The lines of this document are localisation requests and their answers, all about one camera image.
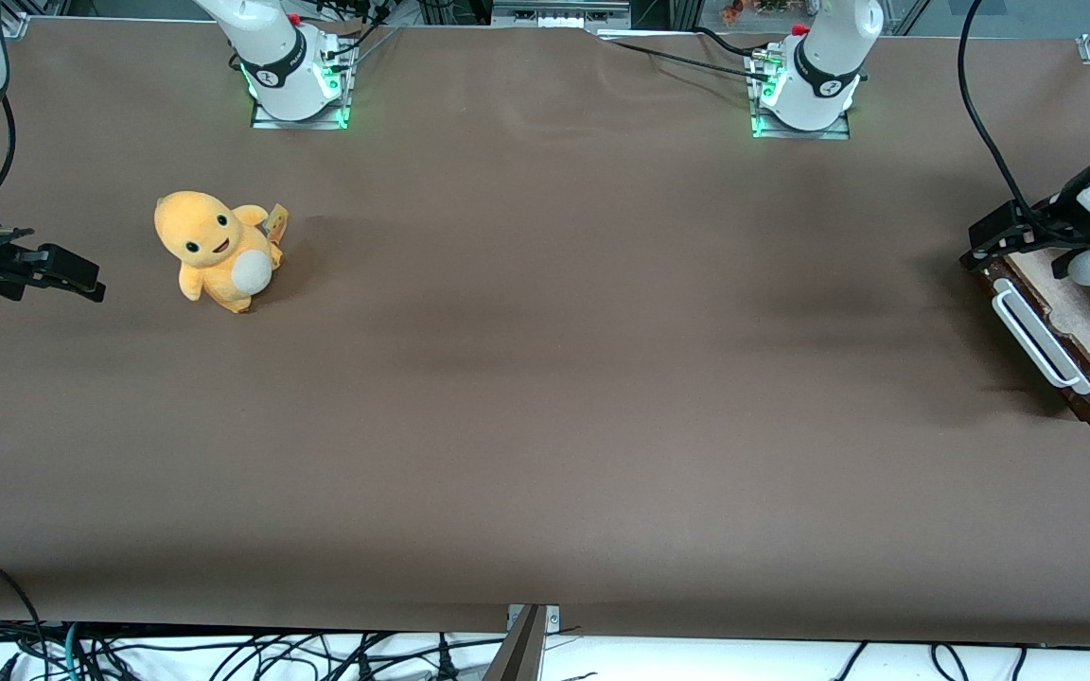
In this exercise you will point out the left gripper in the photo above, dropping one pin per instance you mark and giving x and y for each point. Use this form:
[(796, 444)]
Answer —
[(1054, 219)]

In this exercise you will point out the dark brown wooden drawer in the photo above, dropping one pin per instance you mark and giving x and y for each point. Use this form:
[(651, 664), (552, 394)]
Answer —
[(1089, 331)]

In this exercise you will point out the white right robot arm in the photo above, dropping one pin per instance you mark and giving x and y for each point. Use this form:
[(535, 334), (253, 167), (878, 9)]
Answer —
[(275, 57)]

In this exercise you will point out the yellow plush toy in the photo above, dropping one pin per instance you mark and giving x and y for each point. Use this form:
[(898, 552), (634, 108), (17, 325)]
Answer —
[(214, 251)]

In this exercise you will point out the grey equipment box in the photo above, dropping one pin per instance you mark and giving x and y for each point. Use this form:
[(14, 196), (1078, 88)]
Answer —
[(559, 14)]

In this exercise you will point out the white shelf board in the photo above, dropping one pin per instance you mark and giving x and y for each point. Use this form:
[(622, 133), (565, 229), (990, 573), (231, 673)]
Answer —
[(696, 664)]

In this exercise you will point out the grey slanted beam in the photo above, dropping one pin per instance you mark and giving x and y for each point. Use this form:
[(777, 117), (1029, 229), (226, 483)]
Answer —
[(517, 657)]

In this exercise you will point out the metal corner bracket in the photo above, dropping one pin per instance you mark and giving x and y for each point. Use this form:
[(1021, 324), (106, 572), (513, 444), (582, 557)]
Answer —
[(15, 24)]

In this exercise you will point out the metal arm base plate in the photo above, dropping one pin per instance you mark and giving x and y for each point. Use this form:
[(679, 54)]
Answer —
[(763, 133), (266, 121)]

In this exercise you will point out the metal table edge bracket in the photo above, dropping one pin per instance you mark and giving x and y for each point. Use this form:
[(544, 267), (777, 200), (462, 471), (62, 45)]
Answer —
[(553, 619)]

